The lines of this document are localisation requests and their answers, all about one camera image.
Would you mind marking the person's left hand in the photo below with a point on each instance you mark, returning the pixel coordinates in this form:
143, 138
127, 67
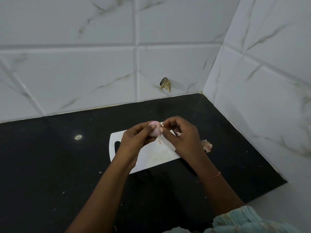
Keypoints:
130, 148

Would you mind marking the person's right hand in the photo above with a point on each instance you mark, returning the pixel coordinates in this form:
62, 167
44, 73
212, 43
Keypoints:
189, 145

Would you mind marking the pile of onion peels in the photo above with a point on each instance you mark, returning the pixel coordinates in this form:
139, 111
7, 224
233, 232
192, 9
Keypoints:
207, 146

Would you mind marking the small onion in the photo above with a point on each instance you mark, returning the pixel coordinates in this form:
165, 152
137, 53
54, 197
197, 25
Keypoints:
156, 133

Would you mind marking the person's right forearm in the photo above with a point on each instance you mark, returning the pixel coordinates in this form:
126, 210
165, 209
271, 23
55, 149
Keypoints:
223, 196

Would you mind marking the person's left forearm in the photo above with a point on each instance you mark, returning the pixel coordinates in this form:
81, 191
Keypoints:
99, 198

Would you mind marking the white plastic cutting board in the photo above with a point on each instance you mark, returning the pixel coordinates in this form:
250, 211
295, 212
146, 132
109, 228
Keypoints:
155, 157

